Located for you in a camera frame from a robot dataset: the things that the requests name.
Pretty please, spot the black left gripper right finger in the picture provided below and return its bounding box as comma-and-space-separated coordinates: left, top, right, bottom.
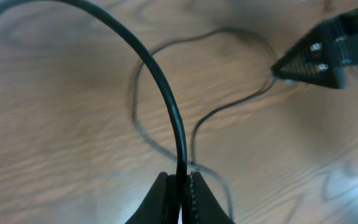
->
181, 172, 234, 224

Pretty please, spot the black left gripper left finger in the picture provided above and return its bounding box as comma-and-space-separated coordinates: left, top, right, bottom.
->
126, 172, 179, 224

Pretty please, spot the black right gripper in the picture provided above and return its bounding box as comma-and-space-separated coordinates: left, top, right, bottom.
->
270, 8, 358, 89

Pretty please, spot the thick black cable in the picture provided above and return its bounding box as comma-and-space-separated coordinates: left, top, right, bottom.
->
0, 0, 278, 220

